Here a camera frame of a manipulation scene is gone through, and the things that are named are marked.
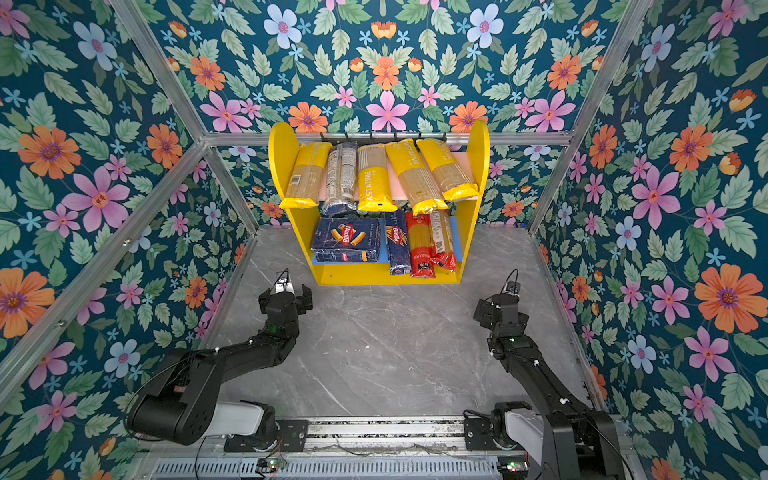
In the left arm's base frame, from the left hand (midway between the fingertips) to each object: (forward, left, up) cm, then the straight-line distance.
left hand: (288, 280), depth 88 cm
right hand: (-10, -62, -5) cm, 63 cm away
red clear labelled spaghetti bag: (+4, -47, +5) cm, 47 cm away
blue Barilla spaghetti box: (+10, -34, +4) cm, 35 cm away
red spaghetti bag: (+7, -41, +3) cm, 42 cm away
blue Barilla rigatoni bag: (+10, -18, +6) cm, 21 cm away
